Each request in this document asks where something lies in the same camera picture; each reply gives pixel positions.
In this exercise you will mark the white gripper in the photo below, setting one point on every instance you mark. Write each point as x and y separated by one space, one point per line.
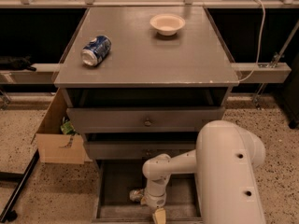
154 201

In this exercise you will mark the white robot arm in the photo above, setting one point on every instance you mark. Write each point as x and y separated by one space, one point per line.
223 164

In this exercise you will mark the grey bottom drawer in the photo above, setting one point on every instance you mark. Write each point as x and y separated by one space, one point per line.
118 178

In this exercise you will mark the grey drawer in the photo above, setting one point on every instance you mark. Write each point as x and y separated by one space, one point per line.
142 120
134 150
118 178

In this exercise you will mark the grey middle drawer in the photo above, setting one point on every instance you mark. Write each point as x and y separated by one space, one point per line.
134 150

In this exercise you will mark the grey top drawer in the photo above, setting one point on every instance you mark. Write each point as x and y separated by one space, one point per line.
142 120

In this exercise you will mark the grey drawer cabinet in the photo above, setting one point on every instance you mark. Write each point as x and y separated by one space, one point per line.
146 69

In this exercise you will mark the blue pepsi can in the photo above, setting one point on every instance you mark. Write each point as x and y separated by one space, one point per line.
96 50

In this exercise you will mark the cardboard box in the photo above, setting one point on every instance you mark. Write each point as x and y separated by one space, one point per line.
53 145

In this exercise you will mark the green snack bag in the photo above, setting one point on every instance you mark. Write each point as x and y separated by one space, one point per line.
67 127

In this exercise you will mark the black cart at right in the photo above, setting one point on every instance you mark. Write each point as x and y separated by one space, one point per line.
288 95

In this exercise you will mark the white paper bowl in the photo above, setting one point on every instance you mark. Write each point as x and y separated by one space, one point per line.
167 24

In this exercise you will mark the black object on ledge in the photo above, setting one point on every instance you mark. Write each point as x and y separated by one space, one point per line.
16 63

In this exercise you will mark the black floor rail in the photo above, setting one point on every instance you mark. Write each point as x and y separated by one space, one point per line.
8 213

